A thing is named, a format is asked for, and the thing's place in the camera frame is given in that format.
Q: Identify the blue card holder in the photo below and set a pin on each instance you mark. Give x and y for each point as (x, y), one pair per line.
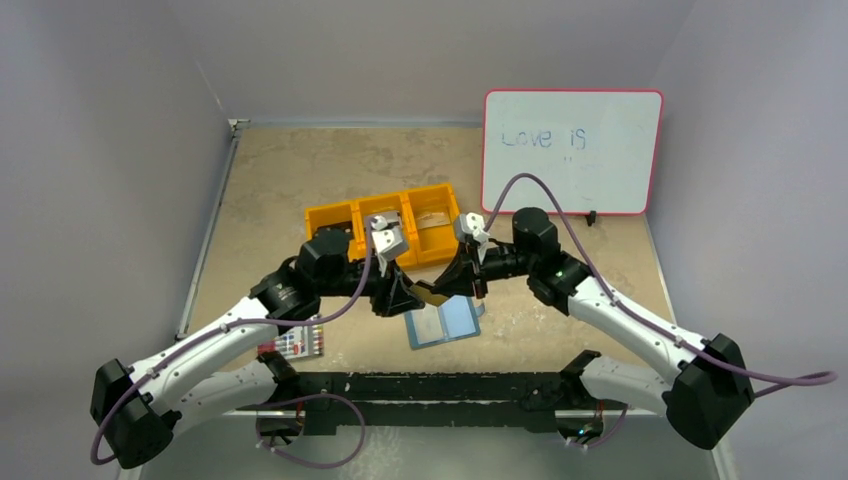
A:
(456, 319)

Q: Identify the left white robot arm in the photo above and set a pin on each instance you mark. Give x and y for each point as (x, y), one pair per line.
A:
(140, 408)

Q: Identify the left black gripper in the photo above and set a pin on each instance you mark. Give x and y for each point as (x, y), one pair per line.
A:
(392, 292)

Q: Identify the right yellow bin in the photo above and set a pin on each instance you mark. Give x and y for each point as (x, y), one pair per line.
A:
(434, 246)

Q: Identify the right whiteboard stand foot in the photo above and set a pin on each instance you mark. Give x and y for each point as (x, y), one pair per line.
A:
(591, 218)

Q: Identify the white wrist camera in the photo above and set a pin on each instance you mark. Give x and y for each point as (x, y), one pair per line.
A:
(389, 240)
(470, 227)

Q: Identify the pink framed whiteboard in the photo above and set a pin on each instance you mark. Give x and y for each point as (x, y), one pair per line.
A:
(579, 150)

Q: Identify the left yellow bin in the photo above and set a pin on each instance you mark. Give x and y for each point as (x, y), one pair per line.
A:
(345, 216)

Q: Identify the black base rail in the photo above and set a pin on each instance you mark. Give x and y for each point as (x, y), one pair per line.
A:
(531, 401)

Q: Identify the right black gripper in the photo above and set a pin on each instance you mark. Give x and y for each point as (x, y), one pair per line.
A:
(473, 270)

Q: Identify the yellow bin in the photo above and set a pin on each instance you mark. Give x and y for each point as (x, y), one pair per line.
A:
(391, 207)
(434, 246)
(345, 216)

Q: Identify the middle yellow bin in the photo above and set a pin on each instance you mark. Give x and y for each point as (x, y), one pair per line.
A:
(391, 207)

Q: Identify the marker pen pack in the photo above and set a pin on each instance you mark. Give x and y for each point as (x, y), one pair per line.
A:
(298, 343)

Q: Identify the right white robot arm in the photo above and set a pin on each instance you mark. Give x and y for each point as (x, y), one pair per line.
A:
(695, 383)

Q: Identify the gold card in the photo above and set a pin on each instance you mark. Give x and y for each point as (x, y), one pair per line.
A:
(424, 291)
(433, 218)

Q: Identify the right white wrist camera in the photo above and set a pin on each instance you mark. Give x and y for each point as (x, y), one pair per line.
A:
(470, 227)

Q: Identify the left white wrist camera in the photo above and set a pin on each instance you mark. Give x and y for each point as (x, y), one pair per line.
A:
(389, 240)

